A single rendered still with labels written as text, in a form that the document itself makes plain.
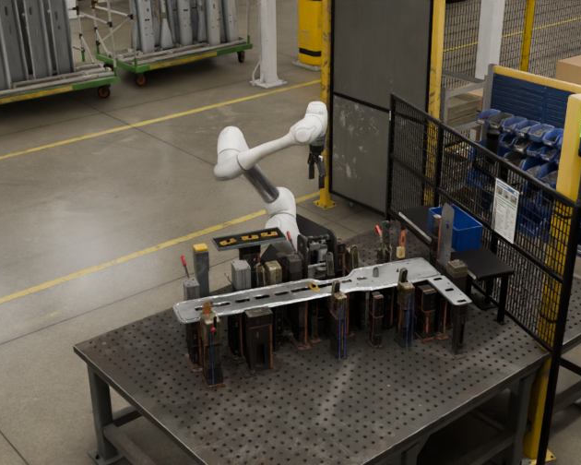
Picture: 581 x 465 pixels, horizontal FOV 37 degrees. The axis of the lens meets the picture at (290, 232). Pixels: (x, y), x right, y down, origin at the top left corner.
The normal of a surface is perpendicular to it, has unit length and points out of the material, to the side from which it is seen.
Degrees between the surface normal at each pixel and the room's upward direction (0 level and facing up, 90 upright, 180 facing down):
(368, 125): 88
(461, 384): 0
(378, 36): 90
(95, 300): 0
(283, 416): 0
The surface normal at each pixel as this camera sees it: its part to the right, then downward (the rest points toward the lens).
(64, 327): 0.00, -0.90
